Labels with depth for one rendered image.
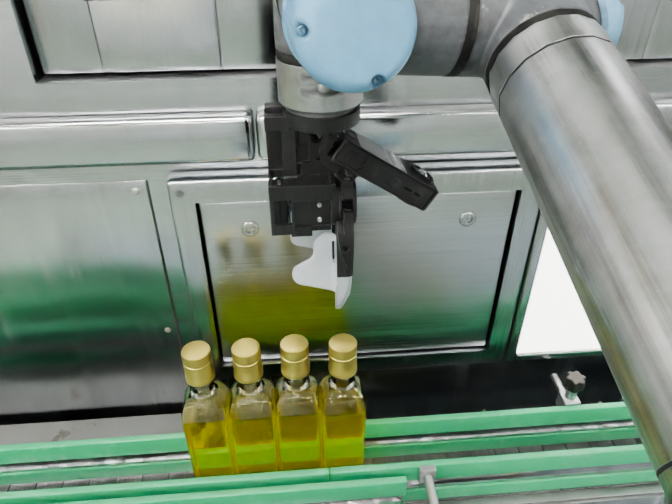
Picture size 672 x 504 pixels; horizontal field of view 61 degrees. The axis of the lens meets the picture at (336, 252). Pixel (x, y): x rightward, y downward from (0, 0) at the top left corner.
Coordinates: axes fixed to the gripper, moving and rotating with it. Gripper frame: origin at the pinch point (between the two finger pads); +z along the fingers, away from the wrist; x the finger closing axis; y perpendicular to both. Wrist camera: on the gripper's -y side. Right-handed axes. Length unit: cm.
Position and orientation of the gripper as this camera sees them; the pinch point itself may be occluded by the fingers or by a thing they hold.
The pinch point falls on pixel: (342, 281)
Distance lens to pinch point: 62.0
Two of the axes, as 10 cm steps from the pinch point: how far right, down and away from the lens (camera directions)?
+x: 0.9, 5.7, -8.2
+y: -10.0, 0.5, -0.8
